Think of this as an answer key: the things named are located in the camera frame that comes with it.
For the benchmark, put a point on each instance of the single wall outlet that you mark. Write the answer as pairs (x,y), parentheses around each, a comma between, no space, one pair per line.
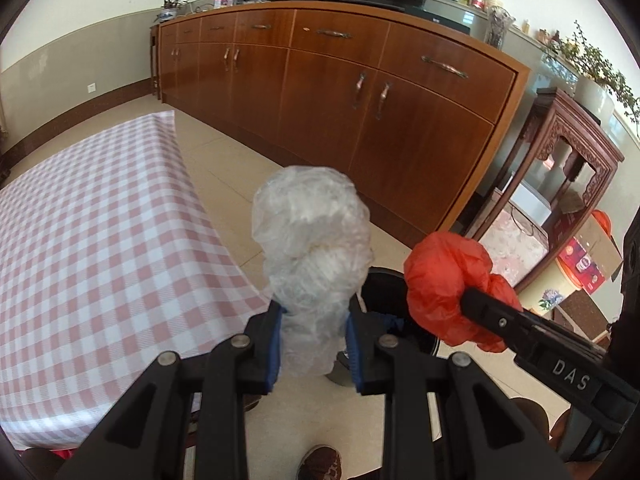
(91,88)

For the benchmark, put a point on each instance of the floral cloth cover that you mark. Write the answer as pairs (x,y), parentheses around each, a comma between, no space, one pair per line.
(510,245)

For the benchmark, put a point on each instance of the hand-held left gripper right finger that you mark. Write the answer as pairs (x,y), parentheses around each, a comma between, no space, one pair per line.
(354,355)

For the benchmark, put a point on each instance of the large potted plant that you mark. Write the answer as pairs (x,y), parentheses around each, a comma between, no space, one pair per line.
(592,97)

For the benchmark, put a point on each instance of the white box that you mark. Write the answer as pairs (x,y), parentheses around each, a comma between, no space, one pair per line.
(530,205)

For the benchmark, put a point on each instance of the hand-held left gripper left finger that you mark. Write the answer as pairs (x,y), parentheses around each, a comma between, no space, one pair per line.
(274,355)

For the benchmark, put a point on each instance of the red plastic bag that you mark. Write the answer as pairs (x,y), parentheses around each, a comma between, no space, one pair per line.
(440,280)

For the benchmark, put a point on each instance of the clear plastic bag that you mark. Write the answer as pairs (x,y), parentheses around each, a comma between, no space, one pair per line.
(310,240)

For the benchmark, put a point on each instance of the small potted plant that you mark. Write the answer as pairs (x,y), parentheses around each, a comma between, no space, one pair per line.
(170,12)

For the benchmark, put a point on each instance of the carved wooden stand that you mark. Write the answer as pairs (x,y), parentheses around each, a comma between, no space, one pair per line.
(560,115)

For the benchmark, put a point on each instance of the long wooden sideboard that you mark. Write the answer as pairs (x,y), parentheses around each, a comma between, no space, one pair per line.
(325,110)

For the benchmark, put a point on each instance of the person's left shoe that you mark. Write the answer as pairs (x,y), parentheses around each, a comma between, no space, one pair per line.
(320,462)

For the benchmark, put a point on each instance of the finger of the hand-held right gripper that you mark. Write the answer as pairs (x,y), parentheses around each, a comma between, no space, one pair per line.
(500,315)

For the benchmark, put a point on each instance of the pink checkered tablecloth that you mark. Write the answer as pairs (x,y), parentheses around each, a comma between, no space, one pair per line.
(100,260)

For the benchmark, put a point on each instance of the black trash bin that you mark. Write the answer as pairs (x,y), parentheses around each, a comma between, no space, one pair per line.
(387,292)

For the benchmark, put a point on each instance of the glass vase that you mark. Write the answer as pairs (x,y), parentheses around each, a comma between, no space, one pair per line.
(499,27)

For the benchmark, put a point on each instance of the cardboard box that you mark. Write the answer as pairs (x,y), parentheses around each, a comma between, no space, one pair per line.
(597,240)

